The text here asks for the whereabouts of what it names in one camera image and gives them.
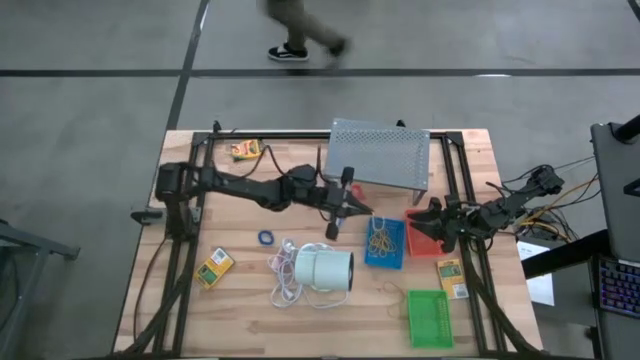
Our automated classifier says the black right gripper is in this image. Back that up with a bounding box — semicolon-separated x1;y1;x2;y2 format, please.
410;196;482;254

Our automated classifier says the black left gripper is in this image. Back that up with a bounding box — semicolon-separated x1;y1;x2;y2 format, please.
319;167;374;241

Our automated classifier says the blue plastic basket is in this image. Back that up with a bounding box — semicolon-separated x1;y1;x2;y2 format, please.
363;215;407;271

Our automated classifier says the yellow rubber band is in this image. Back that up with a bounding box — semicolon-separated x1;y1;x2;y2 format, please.
377;229;401;256
372;234;399;257
382;280;409;321
368;228;389;254

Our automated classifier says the white spotlight lamp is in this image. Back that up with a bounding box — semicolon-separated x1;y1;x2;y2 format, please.
293;248;355;293

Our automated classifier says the green plastic basket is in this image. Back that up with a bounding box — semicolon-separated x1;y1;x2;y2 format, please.
406;288;455;350

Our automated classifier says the yellow green crayon box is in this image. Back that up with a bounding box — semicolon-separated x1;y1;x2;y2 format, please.
230;138;265;163

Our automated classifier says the red plastic basket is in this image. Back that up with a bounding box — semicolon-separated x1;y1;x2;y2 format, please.
403;208;449;259

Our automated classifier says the yellow crayon box white label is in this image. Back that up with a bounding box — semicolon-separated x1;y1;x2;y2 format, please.
435;258;470;301
193;247;236;291

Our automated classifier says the grey perforated metal stand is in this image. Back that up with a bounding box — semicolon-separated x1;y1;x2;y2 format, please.
322;117;432;206

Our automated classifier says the white paper sheet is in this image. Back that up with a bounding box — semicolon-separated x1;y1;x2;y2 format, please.
517;239;556;307

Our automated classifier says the person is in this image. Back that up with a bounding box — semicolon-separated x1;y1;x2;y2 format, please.
257;0;351;69

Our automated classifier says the backlit keyboard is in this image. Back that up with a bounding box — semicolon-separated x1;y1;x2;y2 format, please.
597;257;640;319

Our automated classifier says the black pole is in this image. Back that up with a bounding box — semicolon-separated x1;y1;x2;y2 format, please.
612;113;640;144

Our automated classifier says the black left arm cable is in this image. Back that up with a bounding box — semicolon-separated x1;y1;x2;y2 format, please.
232;143;331;187

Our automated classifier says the yellow cable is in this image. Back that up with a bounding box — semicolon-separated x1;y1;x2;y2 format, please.
517;174;601;241

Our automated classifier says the black aluminium table frame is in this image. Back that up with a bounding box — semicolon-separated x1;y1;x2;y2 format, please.
119;119;546;359

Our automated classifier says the white cylindrical device with cable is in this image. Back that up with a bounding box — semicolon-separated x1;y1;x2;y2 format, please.
267;237;351;310

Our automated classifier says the black cable bundle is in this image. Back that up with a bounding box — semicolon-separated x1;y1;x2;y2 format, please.
499;155;599;242

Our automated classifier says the brown cable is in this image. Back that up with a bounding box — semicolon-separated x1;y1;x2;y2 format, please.
132;234;171;344

